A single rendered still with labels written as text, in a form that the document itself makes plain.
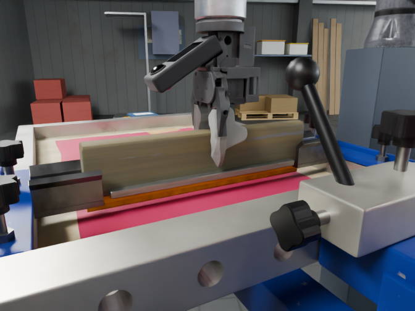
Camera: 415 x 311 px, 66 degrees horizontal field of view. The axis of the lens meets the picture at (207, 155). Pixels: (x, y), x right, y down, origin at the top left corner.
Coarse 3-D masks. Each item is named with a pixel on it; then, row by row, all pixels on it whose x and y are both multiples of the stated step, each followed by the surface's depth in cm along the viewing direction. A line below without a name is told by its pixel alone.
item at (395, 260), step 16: (320, 256) 28; (336, 256) 26; (352, 256) 25; (368, 256) 24; (384, 256) 22; (400, 256) 21; (336, 272) 27; (352, 272) 25; (368, 272) 24; (384, 272) 23; (400, 272) 22; (368, 288) 24
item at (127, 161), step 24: (288, 120) 59; (96, 144) 42; (120, 144) 44; (144, 144) 45; (168, 144) 47; (192, 144) 49; (240, 144) 53; (264, 144) 55; (288, 144) 58; (96, 168) 43; (120, 168) 44; (144, 168) 46; (168, 168) 48; (192, 168) 50; (216, 168) 52
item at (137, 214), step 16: (64, 144) 84; (64, 160) 71; (192, 192) 54; (112, 208) 48; (128, 208) 48; (144, 208) 48; (160, 208) 48; (176, 208) 48; (192, 208) 48; (208, 208) 48; (80, 224) 43; (96, 224) 43; (112, 224) 43; (128, 224) 43; (144, 224) 43
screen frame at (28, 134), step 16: (32, 128) 87; (48, 128) 91; (64, 128) 93; (80, 128) 95; (96, 128) 98; (112, 128) 100; (128, 128) 102; (144, 128) 104; (32, 144) 70; (32, 160) 59
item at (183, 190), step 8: (288, 168) 61; (296, 168) 62; (248, 176) 57; (256, 176) 57; (264, 176) 58; (208, 184) 53; (216, 184) 54; (224, 184) 55; (168, 192) 50; (176, 192) 51; (184, 192) 51; (120, 200) 47; (128, 200) 47; (136, 200) 48; (144, 200) 48; (96, 208) 45; (104, 208) 46
